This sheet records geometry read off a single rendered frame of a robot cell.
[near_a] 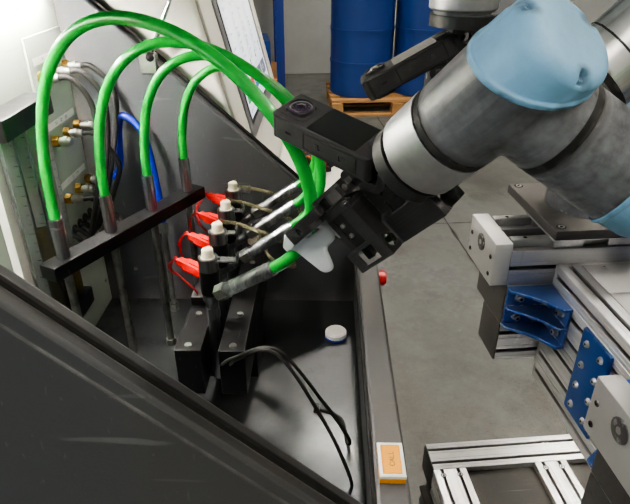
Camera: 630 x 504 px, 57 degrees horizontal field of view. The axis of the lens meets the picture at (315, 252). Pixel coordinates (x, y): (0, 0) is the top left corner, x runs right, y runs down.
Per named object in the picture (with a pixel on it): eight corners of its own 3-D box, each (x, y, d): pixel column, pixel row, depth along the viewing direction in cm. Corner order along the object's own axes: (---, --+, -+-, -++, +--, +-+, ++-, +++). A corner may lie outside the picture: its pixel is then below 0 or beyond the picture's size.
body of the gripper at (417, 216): (356, 277, 56) (436, 228, 46) (295, 210, 55) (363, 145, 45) (396, 233, 60) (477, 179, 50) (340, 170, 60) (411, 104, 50)
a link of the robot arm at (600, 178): (651, 129, 49) (555, 54, 46) (735, 180, 39) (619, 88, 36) (582, 202, 52) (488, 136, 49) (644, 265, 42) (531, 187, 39)
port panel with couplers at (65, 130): (84, 231, 99) (43, 38, 84) (64, 231, 99) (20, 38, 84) (109, 200, 110) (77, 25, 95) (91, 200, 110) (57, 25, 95)
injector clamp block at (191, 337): (250, 429, 89) (244, 350, 82) (184, 428, 89) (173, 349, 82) (270, 304, 119) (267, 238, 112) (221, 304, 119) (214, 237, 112)
